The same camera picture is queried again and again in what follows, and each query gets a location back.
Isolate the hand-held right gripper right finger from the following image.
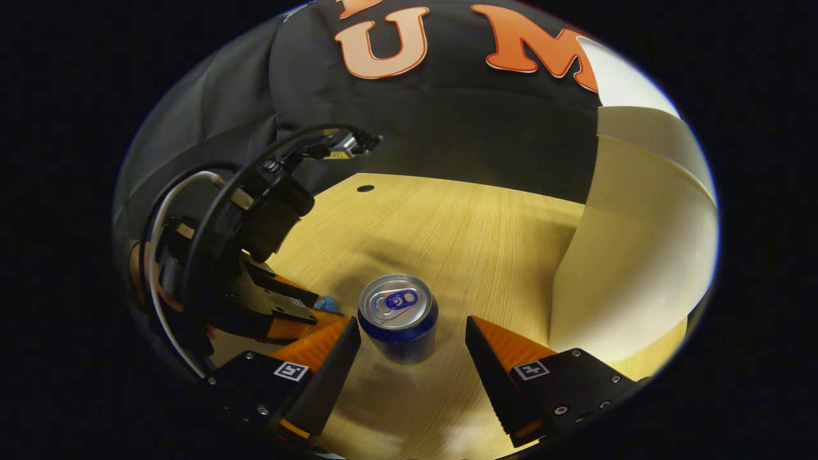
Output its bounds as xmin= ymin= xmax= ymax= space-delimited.
xmin=465 ymin=315 xmax=646 ymax=448

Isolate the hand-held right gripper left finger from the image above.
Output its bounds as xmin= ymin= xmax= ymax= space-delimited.
xmin=204 ymin=316 xmax=362 ymax=441

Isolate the blue silver pop can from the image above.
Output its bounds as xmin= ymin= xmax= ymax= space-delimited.
xmin=357 ymin=273 xmax=440 ymax=365

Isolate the white desktop garbage bin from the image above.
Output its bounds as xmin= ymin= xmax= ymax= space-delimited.
xmin=548 ymin=37 xmax=720 ymax=366

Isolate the wooden desktop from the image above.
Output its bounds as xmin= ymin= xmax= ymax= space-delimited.
xmin=211 ymin=172 xmax=688 ymax=460

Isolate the black backdrop cloth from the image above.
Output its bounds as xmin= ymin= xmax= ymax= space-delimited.
xmin=115 ymin=0 xmax=605 ymax=256

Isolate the white cable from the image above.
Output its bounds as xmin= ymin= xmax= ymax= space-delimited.
xmin=146 ymin=170 xmax=229 ymax=379

